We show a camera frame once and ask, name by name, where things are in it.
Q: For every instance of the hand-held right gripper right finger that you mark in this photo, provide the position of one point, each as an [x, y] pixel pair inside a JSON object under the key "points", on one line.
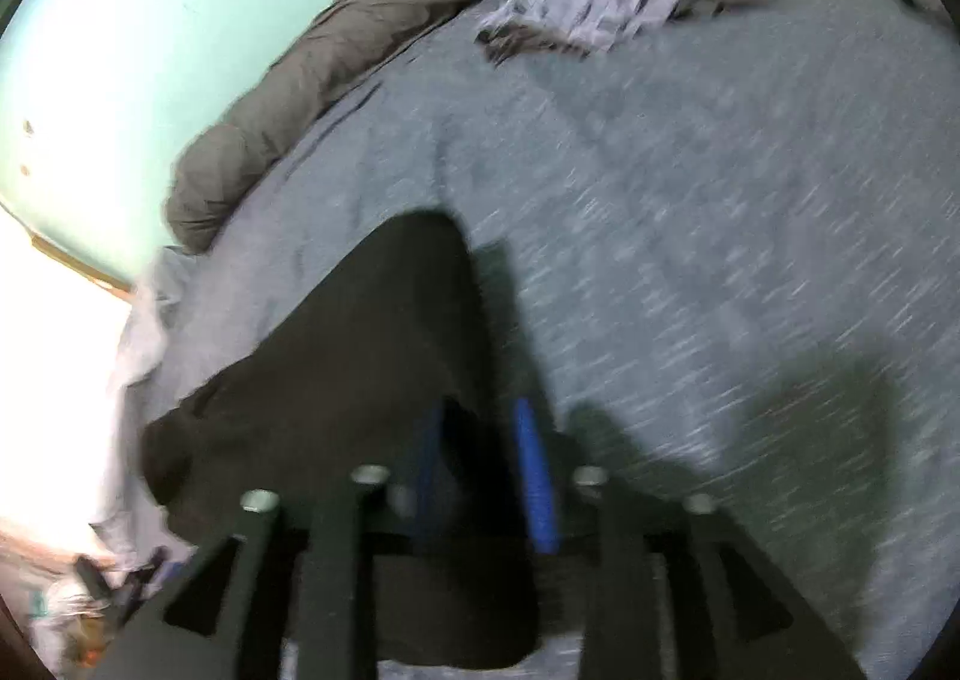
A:
{"points": [[536, 481]]}

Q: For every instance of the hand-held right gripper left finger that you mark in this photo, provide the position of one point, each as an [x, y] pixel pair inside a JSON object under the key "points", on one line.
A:
{"points": [[427, 447]]}

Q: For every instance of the black garment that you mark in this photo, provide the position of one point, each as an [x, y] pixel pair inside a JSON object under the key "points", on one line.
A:
{"points": [[360, 350]]}

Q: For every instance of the light grey bed sheet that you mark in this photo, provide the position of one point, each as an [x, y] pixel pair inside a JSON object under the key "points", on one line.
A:
{"points": [[139, 380]]}

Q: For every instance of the blue-grey bed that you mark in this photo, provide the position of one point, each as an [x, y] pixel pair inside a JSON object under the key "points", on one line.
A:
{"points": [[675, 237]]}

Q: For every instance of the wooden window frame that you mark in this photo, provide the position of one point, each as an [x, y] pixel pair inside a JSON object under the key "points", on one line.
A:
{"points": [[82, 267]]}

